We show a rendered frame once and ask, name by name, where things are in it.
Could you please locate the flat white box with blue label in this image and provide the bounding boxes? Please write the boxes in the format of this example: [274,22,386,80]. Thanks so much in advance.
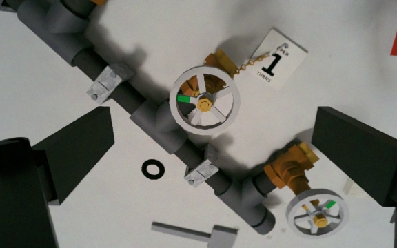
[343,177,373,200]

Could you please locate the black rubber ring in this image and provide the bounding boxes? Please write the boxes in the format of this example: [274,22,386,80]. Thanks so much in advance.
[141,159,165,180]

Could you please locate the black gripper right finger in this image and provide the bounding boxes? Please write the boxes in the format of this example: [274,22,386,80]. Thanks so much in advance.
[311,106,397,248]

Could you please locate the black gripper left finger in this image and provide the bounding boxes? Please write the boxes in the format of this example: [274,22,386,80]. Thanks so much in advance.
[0,106,115,248]

